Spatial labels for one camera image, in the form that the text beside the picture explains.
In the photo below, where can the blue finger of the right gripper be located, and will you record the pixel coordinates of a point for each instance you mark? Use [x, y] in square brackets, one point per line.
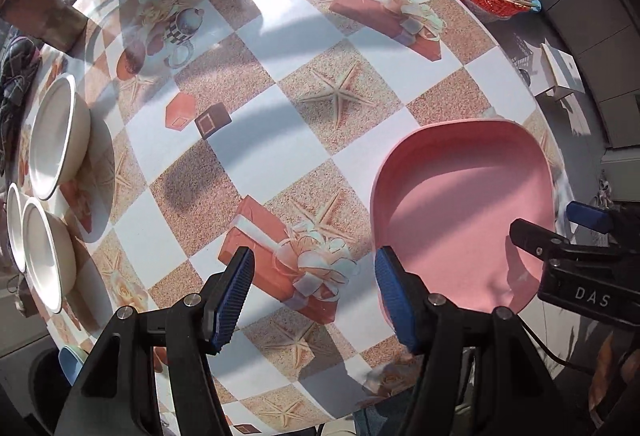
[535, 240]
[589, 217]

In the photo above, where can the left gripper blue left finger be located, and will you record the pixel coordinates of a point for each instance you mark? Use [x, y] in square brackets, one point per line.
[225, 303]

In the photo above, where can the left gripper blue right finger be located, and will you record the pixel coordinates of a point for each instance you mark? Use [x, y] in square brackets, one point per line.
[404, 299]

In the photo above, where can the pink square plate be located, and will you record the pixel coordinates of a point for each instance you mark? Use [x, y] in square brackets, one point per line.
[444, 199]

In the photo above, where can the white foam bowl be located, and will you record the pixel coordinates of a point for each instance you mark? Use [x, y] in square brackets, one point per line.
[60, 137]
[15, 202]
[49, 252]

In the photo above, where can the small white box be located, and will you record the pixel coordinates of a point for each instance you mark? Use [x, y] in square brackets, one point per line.
[555, 74]

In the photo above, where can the patterned vinyl tablecloth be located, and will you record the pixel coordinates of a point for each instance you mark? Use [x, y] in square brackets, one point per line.
[223, 120]

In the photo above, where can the blue dish under basket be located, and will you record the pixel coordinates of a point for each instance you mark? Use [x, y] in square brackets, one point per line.
[535, 5]

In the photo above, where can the dark plaid cloth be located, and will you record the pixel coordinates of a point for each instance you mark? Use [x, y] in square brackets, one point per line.
[19, 66]

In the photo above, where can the copper thermos bottle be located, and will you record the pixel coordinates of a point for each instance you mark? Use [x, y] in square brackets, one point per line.
[54, 22]

